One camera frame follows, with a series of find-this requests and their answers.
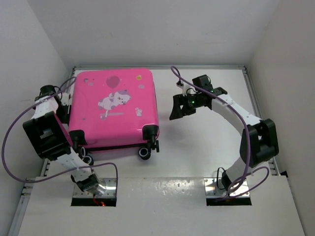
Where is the pink suitcase with dark lining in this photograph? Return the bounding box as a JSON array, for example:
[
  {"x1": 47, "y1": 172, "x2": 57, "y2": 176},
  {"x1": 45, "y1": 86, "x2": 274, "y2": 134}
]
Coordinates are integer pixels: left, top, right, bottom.
[{"x1": 68, "y1": 68, "x2": 159, "y2": 160}]

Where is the metal base plate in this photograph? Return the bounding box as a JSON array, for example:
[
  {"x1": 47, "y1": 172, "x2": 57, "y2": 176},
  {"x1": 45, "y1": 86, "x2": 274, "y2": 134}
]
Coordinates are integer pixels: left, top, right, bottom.
[
  {"x1": 203, "y1": 177, "x2": 250, "y2": 199},
  {"x1": 72, "y1": 178, "x2": 117, "y2": 198}
]

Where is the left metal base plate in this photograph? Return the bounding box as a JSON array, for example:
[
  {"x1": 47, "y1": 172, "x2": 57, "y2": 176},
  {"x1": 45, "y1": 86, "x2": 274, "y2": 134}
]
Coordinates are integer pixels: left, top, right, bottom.
[{"x1": 72, "y1": 178, "x2": 117, "y2": 198}]

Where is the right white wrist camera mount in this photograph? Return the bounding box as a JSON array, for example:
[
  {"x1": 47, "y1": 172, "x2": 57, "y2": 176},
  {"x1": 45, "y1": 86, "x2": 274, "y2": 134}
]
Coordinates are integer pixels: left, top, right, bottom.
[{"x1": 176, "y1": 81, "x2": 191, "y2": 96}]

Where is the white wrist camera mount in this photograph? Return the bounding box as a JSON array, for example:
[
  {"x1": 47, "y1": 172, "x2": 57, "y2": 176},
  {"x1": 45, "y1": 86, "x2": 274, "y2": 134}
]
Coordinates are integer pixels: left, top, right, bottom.
[
  {"x1": 61, "y1": 92, "x2": 72, "y2": 105},
  {"x1": 176, "y1": 81, "x2": 191, "y2": 96}
]

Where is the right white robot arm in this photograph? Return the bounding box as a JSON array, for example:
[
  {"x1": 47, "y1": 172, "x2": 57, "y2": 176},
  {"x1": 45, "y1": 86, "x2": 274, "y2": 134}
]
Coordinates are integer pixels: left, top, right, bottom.
[{"x1": 169, "y1": 75, "x2": 279, "y2": 192}]

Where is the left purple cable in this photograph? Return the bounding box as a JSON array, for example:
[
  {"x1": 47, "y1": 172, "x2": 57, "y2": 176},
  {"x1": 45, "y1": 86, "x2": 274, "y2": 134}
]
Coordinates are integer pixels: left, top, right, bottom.
[{"x1": 2, "y1": 76, "x2": 118, "y2": 195}]

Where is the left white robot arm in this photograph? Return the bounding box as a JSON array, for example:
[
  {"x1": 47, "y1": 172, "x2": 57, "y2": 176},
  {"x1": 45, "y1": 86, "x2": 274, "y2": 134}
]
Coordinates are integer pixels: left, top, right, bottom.
[{"x1": 23, "y1": 85, "x2": 100, "y2": 195}]

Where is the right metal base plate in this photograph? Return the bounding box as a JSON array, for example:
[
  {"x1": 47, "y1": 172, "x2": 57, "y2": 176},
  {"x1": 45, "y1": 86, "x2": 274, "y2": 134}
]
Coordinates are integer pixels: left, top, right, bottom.
[{"x1": 203, "y1": 177, "x2": 250, "y2": 199}]

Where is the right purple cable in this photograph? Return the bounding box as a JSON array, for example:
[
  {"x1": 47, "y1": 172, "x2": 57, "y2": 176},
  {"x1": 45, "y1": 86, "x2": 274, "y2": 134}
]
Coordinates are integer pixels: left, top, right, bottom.
[{"x1": 170, "y1": 65, "x2": 269, "y2": 200}]

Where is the purple cable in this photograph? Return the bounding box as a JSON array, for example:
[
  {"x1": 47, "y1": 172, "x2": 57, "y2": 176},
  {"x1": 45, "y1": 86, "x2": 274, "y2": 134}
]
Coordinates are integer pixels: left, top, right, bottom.
[
  {"x1": 170, "y1": 65, "x2": 269, "y2": 200},
  {"x1": 2, "y1": 76, "x2": 118, "y2": 195}
]

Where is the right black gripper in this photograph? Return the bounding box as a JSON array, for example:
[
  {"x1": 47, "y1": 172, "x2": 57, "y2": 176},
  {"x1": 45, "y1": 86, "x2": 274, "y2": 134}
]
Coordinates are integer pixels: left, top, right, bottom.
[{"x1": 170, "y1": 92, "x2": 201, "y2": 120}]

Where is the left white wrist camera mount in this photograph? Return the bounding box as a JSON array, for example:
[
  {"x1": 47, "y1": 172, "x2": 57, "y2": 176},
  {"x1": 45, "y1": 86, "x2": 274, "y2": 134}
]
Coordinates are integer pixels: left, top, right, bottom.
[{"x1": 61, "y1": 92, "x2": 72, "y2": 105}]

